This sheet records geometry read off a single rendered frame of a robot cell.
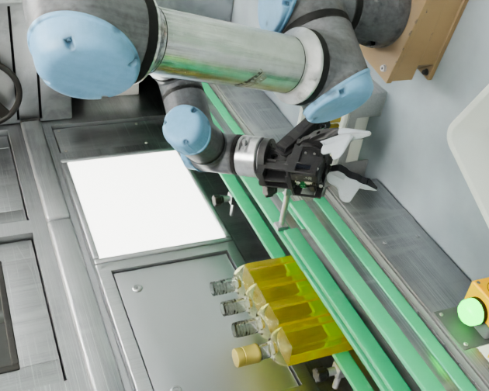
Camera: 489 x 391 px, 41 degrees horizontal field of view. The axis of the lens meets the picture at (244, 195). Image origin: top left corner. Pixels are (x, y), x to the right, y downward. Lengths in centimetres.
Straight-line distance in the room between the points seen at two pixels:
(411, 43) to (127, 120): 115
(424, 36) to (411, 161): 27
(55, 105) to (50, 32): 131
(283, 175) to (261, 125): 58
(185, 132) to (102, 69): 34
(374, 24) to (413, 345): 53
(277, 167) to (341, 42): 26
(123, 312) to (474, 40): 86
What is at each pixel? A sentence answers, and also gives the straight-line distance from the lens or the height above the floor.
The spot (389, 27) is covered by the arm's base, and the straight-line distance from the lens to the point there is 117.
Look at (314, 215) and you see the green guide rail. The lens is 132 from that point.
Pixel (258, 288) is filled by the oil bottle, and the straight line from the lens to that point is 129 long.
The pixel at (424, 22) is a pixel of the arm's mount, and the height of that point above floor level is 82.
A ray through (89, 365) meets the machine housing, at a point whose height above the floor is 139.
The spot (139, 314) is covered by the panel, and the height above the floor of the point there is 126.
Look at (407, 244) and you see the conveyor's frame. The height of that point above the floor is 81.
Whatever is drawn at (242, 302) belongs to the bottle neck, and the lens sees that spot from 128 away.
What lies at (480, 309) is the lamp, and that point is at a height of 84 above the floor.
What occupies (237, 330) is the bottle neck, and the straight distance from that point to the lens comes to 123.
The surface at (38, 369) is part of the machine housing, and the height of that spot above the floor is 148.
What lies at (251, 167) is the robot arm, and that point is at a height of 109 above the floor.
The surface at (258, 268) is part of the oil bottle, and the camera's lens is 134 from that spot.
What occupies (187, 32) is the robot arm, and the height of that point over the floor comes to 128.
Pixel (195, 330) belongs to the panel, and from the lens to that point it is 141.
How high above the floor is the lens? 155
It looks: 22 degrees down
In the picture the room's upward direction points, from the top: 98 degrees counter-clockwise
